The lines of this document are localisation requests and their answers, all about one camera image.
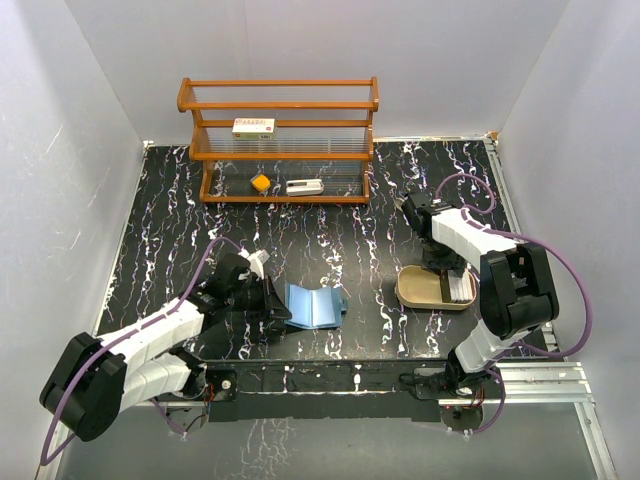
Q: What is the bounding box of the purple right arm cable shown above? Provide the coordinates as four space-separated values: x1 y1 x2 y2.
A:
434 173 594 361

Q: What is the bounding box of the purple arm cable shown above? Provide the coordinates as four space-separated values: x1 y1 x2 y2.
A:
434 173 594 361
39 237 246 467

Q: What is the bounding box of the white red paper box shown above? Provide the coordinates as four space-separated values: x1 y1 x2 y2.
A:
232 118 276 140

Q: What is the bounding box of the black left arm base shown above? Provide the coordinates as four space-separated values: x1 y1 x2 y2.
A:
164 367 239 431

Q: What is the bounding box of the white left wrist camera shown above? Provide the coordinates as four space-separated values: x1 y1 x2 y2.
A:
239 249 270 279

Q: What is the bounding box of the yellow square block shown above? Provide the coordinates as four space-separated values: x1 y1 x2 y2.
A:
250 174 271 193

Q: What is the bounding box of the blue leather card holder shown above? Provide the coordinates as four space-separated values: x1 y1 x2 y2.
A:
285 284 348 330

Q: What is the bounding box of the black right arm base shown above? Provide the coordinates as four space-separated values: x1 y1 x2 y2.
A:
398 366 506 438

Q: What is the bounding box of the white grey stapler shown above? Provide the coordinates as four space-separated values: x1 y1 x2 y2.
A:
286 179 324 197

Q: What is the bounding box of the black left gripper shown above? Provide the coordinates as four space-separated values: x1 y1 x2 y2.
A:
227 273 292 322

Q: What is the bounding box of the stack of credit cards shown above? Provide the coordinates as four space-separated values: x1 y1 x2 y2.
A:
449 270 476 304

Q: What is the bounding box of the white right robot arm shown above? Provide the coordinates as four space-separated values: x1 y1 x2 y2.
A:
401 193 559 397

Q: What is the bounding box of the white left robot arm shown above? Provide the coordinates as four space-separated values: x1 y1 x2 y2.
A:
39 274 292 441

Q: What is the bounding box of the beige oval tray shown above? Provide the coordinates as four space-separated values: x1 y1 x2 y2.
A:
395 265 477 311

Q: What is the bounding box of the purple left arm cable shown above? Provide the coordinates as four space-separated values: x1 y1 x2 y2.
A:
39 237 246 467

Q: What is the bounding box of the brown wooden shelf rack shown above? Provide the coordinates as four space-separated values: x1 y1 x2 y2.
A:
176 77 380 204

